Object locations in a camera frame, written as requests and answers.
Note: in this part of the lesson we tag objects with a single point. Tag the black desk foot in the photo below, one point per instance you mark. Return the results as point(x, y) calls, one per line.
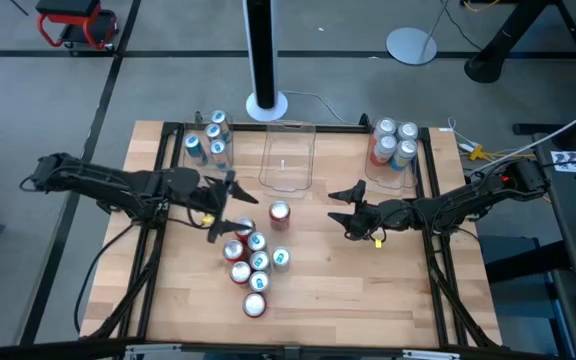
point(538, 128)

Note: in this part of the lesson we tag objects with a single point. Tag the red black rolling stool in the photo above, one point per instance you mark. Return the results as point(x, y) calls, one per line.
point(77, 22)

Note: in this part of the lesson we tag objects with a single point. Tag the blue Spindrift can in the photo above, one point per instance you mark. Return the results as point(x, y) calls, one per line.
point(405, 148)

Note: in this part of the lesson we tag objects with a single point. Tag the clear plastic bin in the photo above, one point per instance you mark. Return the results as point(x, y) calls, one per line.
point(203, 172)
point(390, 181)
point(288, 180)

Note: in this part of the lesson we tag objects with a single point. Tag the black aluminium table frame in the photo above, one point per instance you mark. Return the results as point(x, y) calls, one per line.
point(343, 128)

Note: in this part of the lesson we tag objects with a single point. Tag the thick black stand leg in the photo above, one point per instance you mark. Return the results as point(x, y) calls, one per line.
point(493, 60)

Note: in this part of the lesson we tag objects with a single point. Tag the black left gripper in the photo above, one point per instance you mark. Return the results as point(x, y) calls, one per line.
point(208, 197)

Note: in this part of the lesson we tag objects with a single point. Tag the white power adapter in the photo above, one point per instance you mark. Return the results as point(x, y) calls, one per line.
point(465, 147)

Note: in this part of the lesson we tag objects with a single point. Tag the Spindrift sparkling water can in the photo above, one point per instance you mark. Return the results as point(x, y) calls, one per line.
point(385, 125)

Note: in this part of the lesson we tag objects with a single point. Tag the black desk support bar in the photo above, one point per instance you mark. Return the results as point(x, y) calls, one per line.
point(528, 262)

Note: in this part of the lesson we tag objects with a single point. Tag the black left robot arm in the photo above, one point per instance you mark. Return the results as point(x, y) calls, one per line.
point(118, 185)

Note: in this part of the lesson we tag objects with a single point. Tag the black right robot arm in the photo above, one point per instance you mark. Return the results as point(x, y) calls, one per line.
point(468, 200)

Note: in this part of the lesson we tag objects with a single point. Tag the tower fan with round base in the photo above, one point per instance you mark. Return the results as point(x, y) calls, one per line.
point(266, 107)

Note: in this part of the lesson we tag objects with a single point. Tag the red Fanta strawberry can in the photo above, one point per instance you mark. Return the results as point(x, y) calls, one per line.
point(246, 220)
point(233, 250)
point(240, 272)
point(279, 212)
point(254, 304)

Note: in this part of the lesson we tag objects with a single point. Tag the orange Spindrift can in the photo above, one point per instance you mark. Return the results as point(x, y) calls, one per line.
point(408, 131)

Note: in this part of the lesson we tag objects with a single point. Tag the grey round floor stand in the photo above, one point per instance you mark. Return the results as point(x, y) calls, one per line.
point(410, 46)

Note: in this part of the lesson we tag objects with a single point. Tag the silver metal bracket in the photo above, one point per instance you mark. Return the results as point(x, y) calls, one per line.
point(153, 348)
point(430, 355)

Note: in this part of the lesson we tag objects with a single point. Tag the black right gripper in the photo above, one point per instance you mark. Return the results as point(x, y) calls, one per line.
point(375, 220)

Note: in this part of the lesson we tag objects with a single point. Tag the yellow power plug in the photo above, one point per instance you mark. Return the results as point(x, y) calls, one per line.
point(477, 152)

